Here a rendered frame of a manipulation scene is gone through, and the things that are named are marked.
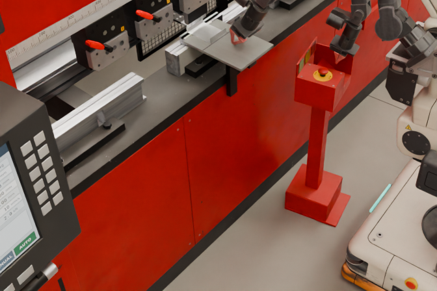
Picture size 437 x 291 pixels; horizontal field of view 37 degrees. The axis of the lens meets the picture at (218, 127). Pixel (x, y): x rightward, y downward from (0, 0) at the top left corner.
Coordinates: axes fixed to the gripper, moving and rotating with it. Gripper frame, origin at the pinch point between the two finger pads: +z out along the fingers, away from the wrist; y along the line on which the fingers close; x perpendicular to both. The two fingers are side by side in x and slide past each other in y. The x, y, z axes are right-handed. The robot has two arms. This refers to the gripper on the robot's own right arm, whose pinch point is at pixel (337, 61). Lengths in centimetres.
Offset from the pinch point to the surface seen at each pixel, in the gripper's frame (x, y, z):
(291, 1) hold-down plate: -14.0, 28.0, -5.1
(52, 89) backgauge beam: 74, 78, 7
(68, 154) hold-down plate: 97, 55, 1
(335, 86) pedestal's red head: 14.8, -4.5, -1.3
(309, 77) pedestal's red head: 13.8, 5.6, 1.5
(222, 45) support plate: 37, 35, -14
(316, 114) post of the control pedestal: 9.0, -2.3, 22.1
